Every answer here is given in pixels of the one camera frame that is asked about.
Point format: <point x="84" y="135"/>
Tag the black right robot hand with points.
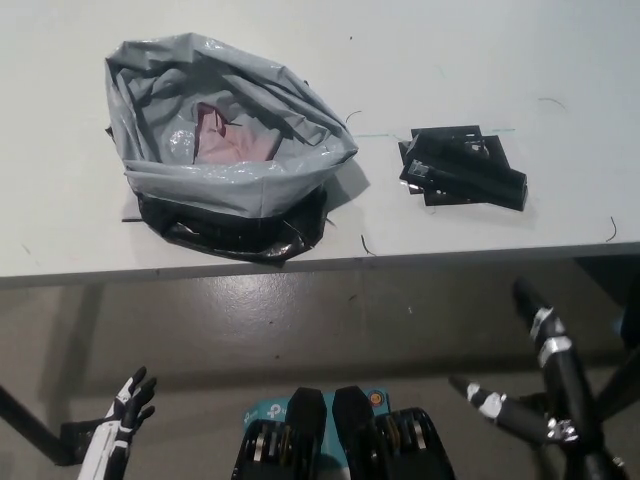
<point x="560" y="360"/>

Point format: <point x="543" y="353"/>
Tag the white and black left hand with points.
<point x="117" y="430"/>

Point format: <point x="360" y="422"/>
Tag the grey and black plastic bag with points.
<point x="225" y="190"/>

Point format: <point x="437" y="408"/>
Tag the pink item inside bag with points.
<point x="235" y="145"/>

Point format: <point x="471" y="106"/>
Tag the black table leg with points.
<point x="30" y="422"/>

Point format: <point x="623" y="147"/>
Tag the teal router box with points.
<point x="260" y="412"/>

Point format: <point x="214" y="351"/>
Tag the black ribbed robot torso block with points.
<point x="400" y="450"/>
<point x="272" y="450"/>

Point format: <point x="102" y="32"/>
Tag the black tape square marker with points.
<point x="450" y="137"/>

